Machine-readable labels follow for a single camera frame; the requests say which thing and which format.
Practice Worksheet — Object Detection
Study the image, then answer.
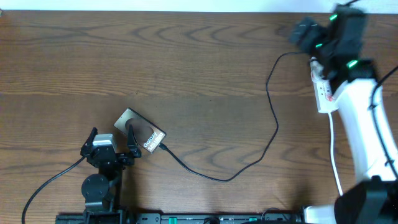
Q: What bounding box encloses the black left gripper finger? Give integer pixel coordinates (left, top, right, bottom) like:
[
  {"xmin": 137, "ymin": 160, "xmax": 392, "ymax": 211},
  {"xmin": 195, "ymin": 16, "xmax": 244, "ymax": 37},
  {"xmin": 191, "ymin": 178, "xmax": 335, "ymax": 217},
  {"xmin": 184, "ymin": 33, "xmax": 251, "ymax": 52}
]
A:
[
  {"xmin": 127, "ymin": 124, "xmax": 140, "ymax": 154},
  {"xmin": 80, "ymin": 127, "xmax": 98, "ymax": 152}
]

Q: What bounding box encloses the bronze Galaxy smartphone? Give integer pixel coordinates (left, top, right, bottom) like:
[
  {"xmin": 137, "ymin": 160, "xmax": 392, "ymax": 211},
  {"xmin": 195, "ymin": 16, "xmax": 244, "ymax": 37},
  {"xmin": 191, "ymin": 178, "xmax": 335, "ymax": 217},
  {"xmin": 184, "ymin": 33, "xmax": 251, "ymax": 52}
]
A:
[{"xmin": 114, "ymin": 108, "xmax": 167, "ymax": 153}]

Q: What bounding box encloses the black charging cable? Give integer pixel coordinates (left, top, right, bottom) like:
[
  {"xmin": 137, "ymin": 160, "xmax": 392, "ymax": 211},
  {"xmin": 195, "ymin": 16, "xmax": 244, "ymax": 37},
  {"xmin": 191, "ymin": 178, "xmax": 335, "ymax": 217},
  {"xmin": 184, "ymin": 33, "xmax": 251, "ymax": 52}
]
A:
[{"xmin": 158, "ymin": 50, "xmax": 312, "ymax": 182}]

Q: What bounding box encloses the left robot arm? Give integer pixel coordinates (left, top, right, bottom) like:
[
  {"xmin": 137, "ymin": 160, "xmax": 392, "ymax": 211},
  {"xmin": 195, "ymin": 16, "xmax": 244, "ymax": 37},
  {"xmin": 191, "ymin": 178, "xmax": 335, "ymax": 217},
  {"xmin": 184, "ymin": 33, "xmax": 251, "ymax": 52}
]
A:
[{"xmin": 80, "ymin": 126, "xmax": 141, "ymax": 223}]

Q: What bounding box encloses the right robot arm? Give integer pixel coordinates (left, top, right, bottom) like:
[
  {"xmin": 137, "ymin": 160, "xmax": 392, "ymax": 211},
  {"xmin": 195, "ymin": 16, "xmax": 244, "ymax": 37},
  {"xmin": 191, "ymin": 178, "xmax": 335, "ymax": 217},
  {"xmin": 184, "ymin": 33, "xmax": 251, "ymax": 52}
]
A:
[{"xmin": 290, "ymin": 3, "xmax": 397, "ymax": 223}]

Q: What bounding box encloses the white power strip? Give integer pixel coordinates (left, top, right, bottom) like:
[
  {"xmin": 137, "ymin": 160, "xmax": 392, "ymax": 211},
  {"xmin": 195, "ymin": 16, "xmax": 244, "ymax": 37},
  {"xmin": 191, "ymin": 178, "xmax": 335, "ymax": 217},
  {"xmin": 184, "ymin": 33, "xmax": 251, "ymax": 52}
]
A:
[{"xmin": 309, "ymin": 57, "xmax": 338, "ymax": 114}]

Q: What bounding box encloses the black left camera cable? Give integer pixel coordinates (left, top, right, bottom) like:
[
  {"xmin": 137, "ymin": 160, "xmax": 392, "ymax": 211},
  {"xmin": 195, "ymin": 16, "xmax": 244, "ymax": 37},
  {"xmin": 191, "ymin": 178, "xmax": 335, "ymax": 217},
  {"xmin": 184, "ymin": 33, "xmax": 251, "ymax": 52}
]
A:
[{"xmin": 21, "ymin": 156, "xmax": 86, "ymax": 224}]

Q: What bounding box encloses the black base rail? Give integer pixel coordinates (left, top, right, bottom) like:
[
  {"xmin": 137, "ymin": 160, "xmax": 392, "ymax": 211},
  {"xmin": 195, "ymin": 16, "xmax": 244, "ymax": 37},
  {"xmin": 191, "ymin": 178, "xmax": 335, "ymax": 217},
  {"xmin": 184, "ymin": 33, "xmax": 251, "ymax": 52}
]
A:
[{"xmin": 55, "ymin": 212, "xmax": 304, "ymax": 224}]

